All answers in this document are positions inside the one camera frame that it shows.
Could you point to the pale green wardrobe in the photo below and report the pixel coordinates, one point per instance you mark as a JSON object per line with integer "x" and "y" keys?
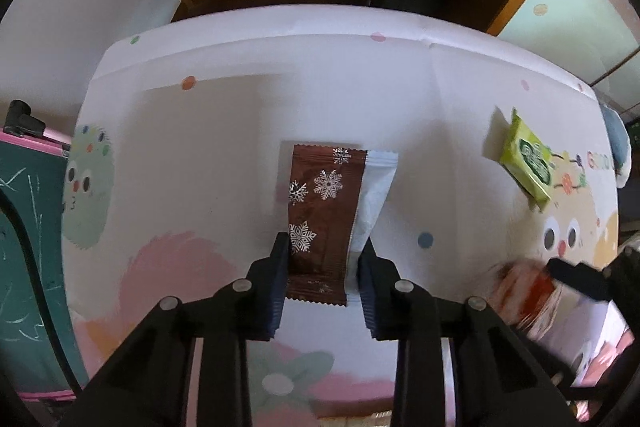
{"x": 575, "y": 17}

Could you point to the green chalkboard pink frame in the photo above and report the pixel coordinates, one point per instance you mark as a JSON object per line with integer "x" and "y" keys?
{"x": 20, "y": 287}

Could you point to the green snack packet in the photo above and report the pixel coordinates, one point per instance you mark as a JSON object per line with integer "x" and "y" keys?
{"x": 527, "y": 162}

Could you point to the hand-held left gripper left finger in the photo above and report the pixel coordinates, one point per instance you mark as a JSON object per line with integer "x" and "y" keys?
{"x": 277, "y": 287}

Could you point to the brown snowflake snack packet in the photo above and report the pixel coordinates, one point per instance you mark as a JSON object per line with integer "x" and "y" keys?
{"x": 320, "y": 217}

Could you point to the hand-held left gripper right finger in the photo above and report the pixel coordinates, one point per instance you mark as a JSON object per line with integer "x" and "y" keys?
{"x": 372, "y": 292}

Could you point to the blue cushion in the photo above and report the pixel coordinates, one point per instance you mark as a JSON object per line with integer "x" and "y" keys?
{"x": 615, "y": 137}

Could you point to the red label clear snack packet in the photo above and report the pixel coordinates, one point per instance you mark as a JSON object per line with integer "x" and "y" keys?
{"x": 525, "y": 297}

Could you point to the printed cartoon tablecloth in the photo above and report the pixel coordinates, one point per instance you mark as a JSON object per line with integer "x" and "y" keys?
{"x": 225, "y": 132}

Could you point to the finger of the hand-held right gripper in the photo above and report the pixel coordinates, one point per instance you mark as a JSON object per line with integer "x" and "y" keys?
{"x": 575, "y": 279}

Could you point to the black easel knob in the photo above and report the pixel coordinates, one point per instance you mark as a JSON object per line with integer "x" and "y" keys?
{"x": 25, "y": 119}

